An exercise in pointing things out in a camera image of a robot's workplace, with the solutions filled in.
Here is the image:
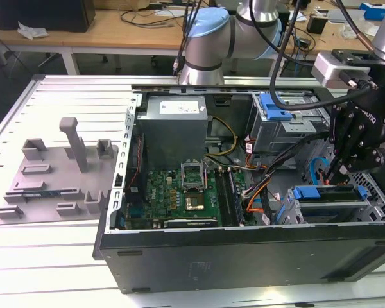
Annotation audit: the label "clear plastic bags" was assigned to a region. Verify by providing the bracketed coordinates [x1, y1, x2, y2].
[339, 17, 385, 41]

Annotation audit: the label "black PC case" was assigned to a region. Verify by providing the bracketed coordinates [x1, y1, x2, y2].
[92, 76, 385, 295]

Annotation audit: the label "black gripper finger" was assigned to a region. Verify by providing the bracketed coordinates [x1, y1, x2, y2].
[325, 101, 355, 182]
[332, 147, 385, 184]

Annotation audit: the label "black camera cable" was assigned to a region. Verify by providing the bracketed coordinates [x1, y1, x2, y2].
[269, 0, 305, 113]

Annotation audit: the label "flat grey device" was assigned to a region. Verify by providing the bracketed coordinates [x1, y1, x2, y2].
[327, 8, 350, 23]

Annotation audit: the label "blue data wire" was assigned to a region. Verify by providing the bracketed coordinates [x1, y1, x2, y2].
[309, 156, 329, 184]

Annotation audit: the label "large black box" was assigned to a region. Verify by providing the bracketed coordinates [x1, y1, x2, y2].
[0, 0, 96, 33]

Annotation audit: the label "black computer tower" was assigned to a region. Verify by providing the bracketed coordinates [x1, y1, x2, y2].
[277, 8, 291, 42]

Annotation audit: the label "crumpled white plastic bag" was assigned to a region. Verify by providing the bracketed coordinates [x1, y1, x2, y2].
[17, 21, 49, 41]

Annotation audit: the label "metal socket cover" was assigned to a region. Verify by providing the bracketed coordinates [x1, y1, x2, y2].
[180, 161, 209, 192]

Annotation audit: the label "blue plastic drive latch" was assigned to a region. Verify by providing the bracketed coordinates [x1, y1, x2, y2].
[259, 92, 293, 122]

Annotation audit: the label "grey metal drive cage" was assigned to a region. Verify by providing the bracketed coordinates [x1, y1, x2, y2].
[247, 91, 336, 155]

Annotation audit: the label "green motherboard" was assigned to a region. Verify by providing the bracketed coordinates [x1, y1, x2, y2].
[123, 166, 256, 229]

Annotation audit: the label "wooden desk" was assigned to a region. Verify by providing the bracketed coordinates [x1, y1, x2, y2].
[0, 8, 187, 76]
[285, 6, 378, 65]

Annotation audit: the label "grey parts rack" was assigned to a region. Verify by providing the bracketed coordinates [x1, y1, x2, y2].
[0, 116, 120, 226]

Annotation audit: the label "small black box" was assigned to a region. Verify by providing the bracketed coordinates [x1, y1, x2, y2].
[306, 14, 330, 35]

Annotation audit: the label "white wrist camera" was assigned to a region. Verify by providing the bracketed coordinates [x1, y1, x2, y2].
[311, 50, 372, 88]

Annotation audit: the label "CPU socket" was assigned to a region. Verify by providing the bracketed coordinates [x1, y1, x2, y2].
[183, 192, 209, 213]

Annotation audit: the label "thin locking lever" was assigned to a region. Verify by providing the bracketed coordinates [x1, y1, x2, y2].
[202, 159, 210, 191]

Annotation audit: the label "grey power supply unit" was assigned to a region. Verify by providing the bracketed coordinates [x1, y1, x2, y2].
[135, 95, 210, 173]

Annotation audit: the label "yellow black wire bundle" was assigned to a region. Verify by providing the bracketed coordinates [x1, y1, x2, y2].
[204, 115, 239, 158]

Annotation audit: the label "thin black hanging cable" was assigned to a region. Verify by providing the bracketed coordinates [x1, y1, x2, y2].
[171, 0, 200, 77]

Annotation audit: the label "black graphics card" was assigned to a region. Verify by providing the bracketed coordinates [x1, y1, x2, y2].
[164, 218, 219, 229]

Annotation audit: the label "RAM stick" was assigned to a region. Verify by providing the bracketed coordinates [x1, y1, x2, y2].
[22, 191, 61, 199]

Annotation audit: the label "blue cardboard box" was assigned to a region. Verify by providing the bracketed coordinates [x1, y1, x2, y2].
[359, 1, 385, 21]

